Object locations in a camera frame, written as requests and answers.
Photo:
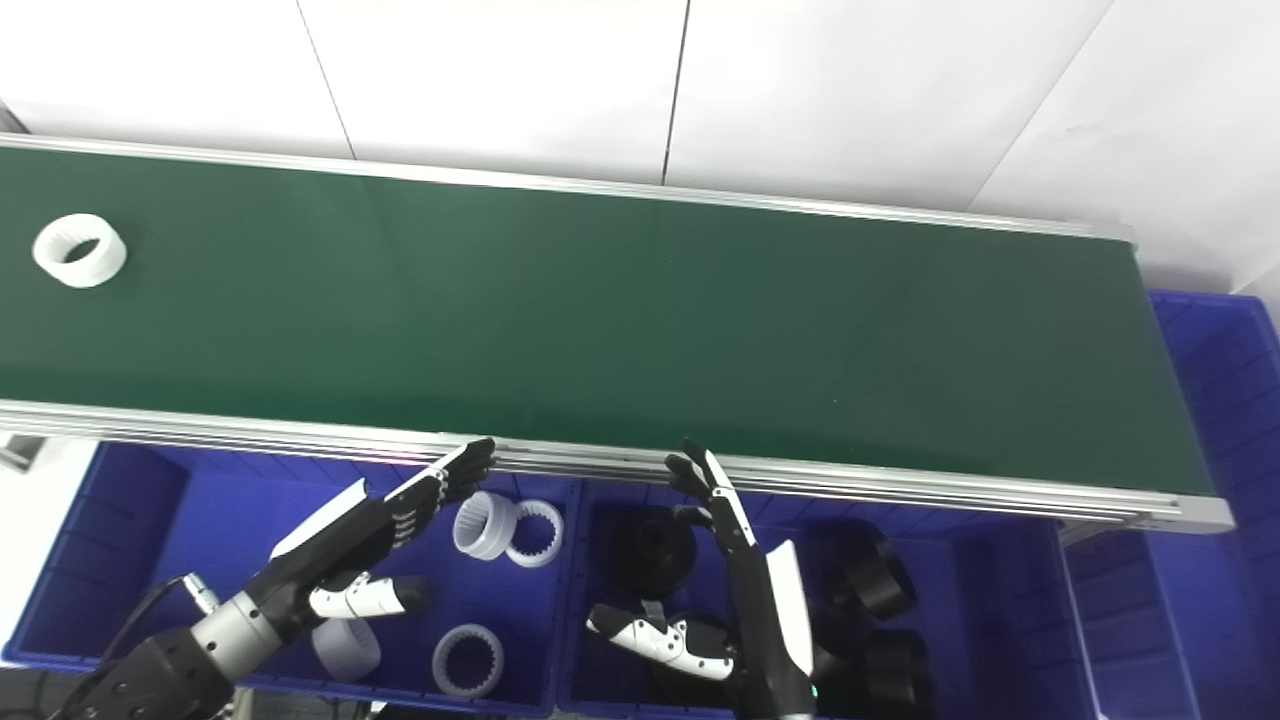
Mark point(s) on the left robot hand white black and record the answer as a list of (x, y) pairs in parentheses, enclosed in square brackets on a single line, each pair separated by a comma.
[(345, 535)]

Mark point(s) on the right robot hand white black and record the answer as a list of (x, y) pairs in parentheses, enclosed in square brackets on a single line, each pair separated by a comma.
[(765, 610)]

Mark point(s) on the blue bin with white parts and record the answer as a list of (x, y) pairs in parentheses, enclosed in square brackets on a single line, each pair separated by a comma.
[(130, 540)]

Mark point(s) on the blue bin with black parts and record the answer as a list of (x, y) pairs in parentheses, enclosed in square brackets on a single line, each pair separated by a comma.
[(1000, 620)]

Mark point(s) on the large empty blue bin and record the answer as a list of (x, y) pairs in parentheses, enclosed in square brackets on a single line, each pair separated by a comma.
[(1225, 470)]

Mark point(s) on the green conveyor belt aluminium frame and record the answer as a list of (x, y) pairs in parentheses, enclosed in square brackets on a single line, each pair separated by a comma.
[(620, 320)]

